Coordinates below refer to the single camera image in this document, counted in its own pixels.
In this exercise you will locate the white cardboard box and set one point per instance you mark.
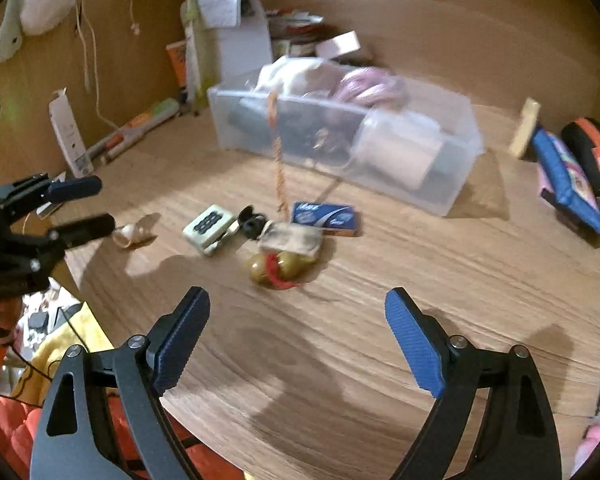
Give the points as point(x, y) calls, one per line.
point(240, 35)

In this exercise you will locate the person's left hand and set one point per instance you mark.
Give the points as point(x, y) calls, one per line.
point(4, 316)

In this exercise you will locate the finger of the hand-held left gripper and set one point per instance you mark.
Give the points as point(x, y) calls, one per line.
point(75, 187)
point(85, 228)

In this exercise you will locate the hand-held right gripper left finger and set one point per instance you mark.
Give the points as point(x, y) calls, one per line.
point(180, 345)

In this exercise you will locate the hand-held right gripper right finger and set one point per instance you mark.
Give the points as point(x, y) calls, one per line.
point(415, 345)

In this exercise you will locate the pink fluffy object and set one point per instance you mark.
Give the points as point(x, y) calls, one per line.
point(592, 445)

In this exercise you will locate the blue pencil case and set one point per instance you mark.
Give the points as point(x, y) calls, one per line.
point(567, 180)

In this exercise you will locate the pale green fish toy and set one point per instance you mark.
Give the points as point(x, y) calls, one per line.
point(10, 30)

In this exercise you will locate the green white small device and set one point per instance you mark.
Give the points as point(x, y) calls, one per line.
point(207, 227)

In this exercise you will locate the black earbud case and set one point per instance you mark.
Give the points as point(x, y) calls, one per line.
point(252, 222)

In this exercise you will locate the small white box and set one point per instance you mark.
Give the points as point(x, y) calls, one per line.
point(337, 44)

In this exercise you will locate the yellow cloth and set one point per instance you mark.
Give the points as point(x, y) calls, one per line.
point(55, 355)

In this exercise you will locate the beige eraser block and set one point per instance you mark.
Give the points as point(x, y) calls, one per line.
point(525, 127)

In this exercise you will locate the orange quilted jacket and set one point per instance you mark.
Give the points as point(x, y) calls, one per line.
point(10, 440)

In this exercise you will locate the green orange white marker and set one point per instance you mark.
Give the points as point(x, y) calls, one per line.
point(150, 116)

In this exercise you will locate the green white tall carton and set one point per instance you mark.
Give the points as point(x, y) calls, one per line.
point(194, 50)

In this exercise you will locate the white tissue wad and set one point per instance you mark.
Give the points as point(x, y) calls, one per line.
point(280, 75)

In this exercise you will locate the wooden desk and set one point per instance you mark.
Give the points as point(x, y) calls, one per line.
point(380, 270)

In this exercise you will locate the white plush toy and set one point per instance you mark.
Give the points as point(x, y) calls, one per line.
point(50, 0)

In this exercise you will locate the white printed paper package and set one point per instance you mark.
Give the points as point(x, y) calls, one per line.
point(69, 135)

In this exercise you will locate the pile of printed packets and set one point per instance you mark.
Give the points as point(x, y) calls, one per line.
point(295, 27)

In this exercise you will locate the blue card box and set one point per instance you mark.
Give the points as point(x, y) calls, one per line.
point(325, 219)

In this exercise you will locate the white tape roll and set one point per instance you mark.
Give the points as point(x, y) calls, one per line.
point(400, 155)

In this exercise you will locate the clear plastic storage bin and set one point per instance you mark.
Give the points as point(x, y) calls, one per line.
point(430, 170)

